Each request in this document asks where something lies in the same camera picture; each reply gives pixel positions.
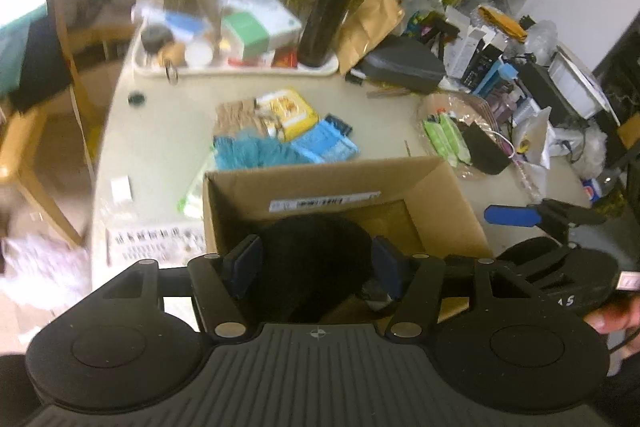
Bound cardboard box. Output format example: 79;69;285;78
202;157;496;323

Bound colourful printed packet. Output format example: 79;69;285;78
406;9;432;38

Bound brown paper bag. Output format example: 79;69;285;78
335;0;406;75

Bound wooden chair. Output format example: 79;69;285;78
0;0;136;248

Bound white jar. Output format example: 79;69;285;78
185;41;216;66

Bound green and white box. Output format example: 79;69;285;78
220;13;273;60

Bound clear plastic bag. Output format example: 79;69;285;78
417;93;516;180

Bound small white card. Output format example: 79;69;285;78
110;176;133;204

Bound black cloth pouch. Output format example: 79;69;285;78
460;122;513;175

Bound person's right hand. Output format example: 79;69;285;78
582;293;640;336

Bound yellow bag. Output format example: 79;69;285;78
477;5;529;40

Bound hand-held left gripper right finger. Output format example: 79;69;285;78
372;236;543;340

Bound printed paper sheet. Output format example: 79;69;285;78
106;227;208;265

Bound black thermos bottle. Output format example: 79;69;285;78
296;0;365;68

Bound black round jar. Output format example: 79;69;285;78
141;24;173;55

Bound red packet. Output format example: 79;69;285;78
272;47;301;68

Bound yellow wet wipes packet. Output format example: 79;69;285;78
255;88;321;142

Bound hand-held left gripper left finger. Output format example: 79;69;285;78
97;234;263;340

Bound blue and white packet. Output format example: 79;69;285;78
164;11;208;42

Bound grey zip case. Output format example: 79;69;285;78
360;36;447;94

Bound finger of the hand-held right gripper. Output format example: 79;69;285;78
484;199;608;243

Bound brown bottle with carabiner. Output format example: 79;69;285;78
159;42;190;84

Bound black foam sponge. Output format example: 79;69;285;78
250;214;376;323

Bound teal fuzzy cloth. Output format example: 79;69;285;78
212;130;326;171

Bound light green packet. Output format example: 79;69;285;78
176;169;216;219

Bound white tray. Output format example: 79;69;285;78
132;14;341;80

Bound brown burlap pouch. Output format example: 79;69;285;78
215;99;281;138

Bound white flat lamp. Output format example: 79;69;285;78
547;51;621;120

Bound green packets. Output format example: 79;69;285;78
422;112;472;168

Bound white plastic bag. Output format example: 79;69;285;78
512;107;557;170

